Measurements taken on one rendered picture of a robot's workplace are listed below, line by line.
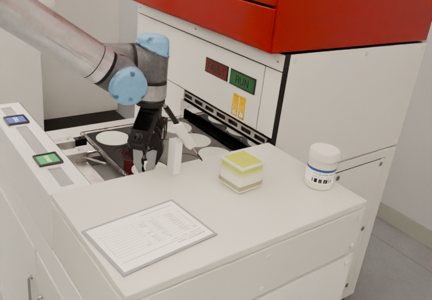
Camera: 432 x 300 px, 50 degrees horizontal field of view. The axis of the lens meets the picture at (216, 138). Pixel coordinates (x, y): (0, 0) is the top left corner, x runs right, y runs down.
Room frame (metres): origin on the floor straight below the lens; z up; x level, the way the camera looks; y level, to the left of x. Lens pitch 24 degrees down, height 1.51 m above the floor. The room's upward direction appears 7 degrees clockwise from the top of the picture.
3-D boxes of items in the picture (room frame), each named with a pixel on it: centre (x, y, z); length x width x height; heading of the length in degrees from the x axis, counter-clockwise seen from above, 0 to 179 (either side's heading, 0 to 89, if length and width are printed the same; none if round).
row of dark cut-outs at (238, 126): (1.40, -0.01, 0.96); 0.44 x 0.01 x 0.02; 39
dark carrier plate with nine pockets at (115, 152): (1.25, 0.15, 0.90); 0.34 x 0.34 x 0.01; 39
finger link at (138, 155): (1.07, 0.18, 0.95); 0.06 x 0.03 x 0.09; 174
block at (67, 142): (1.19, 0.44, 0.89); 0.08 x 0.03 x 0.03; 129
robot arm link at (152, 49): (1.06, 0.17, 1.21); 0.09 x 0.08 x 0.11; 117
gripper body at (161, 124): (1.07, 0.17, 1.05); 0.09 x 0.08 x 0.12; 174
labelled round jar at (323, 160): (1.01, -0.26, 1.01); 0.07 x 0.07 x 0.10
